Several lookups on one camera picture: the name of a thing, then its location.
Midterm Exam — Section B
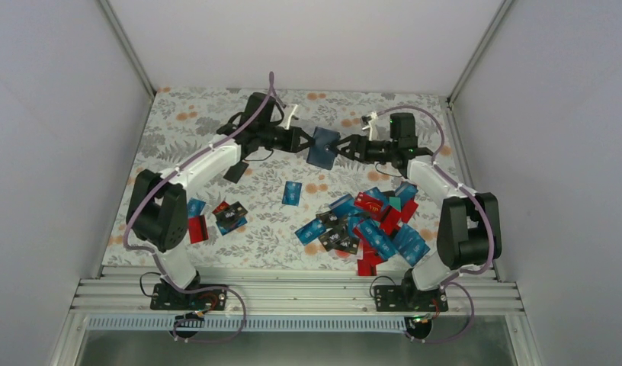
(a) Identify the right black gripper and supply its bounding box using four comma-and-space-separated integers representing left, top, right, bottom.
330, 133, 396, 165

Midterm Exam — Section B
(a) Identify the navy blue card holder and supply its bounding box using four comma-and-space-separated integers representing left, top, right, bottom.
306, 127, 340, 170

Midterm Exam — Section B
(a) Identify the lone blue credit card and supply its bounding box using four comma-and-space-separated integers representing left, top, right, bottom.
282, 181, 302, 206

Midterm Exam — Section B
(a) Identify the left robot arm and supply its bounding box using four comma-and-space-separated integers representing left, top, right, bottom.
123, 92, 314, 309

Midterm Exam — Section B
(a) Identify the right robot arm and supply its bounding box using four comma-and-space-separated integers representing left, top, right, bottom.
327, 105, 502, 310

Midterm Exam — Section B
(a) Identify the red VIP card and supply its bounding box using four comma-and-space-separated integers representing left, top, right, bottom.
354, 192, 389, 222

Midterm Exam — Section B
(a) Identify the teal card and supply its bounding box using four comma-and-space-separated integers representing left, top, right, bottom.
388, 196, 402, 211

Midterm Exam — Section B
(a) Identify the black card upper left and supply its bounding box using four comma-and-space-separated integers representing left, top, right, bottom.
223, 161, 249, 184

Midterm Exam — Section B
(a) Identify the red card pile right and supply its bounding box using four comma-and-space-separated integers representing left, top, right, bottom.
379, 200, 418, 235

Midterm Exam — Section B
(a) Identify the red card pile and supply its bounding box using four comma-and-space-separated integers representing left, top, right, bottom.
379, 200, 418, 235
357, 251, 385, 277

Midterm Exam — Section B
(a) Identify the blue card pile left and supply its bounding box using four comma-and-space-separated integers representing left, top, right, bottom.
294, 218, 326, 246

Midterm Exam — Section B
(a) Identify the blue card pile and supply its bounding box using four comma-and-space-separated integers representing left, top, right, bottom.
294, 218, 326, 246
354, 219, 397, 261
393, 224, 430, 267

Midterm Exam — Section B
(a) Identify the black visa card pile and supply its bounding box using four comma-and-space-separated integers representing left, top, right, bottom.
319, 227, 359, 255

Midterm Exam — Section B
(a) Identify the black visa card left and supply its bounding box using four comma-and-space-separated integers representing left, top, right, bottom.
213, 201, 248, 227

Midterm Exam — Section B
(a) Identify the blue card pile centre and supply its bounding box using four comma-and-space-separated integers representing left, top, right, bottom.
354, 219, 397, 261

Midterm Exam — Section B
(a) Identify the blue card pile right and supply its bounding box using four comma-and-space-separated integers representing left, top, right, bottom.
393, 224, 430, 267

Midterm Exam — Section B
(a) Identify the blue card under black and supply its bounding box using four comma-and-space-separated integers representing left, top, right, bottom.
216, 217, 248, 236

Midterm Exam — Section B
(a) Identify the red card pile bottom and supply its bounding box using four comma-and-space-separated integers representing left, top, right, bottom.
357, 251, 385, 277

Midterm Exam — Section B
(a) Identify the red card left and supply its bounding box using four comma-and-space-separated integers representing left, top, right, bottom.
188, 215, 209, 244

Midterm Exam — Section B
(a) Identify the floral patterned table mat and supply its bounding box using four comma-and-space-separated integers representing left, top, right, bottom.
131, 87, 457, 272

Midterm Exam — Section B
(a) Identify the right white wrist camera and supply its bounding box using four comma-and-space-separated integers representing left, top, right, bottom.
361, 111, 378, 141

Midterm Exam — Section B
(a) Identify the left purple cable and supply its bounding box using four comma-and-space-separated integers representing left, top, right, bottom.
121, 71, 287, 345

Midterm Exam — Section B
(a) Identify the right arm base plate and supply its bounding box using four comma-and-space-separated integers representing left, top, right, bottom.
373, 285, 449, 313

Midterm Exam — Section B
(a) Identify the blue slotted cable duct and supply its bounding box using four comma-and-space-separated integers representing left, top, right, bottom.
85, 314, 406, 333

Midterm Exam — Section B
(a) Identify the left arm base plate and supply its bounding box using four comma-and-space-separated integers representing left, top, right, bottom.
149, 284, 228, 312

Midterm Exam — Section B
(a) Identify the aluminium rail frame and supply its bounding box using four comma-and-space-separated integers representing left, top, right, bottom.
70, 266, 524, 316

